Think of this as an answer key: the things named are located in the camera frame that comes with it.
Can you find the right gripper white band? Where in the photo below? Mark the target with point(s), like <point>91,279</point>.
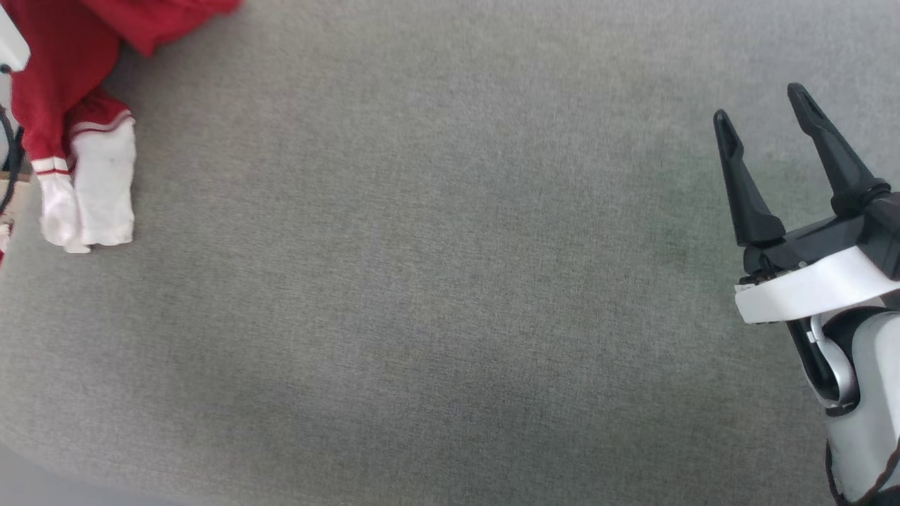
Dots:
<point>815,284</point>

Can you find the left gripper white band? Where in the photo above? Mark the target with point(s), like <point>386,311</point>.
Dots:
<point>10,46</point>

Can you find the red jersey with white sleeves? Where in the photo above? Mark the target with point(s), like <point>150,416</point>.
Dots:
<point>63,63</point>

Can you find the grey fabric sofa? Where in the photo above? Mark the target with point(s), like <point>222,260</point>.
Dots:
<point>422,281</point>

